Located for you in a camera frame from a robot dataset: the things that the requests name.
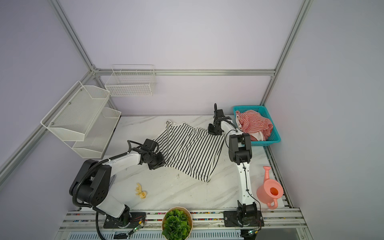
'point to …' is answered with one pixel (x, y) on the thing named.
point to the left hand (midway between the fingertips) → (165, 163)
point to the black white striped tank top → (193, 151)
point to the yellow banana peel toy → (142, 194)
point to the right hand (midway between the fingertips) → (209, 131)
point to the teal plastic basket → (274, 137)
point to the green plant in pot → (177, 224)
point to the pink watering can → (268, 192)
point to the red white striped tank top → (253, 123)
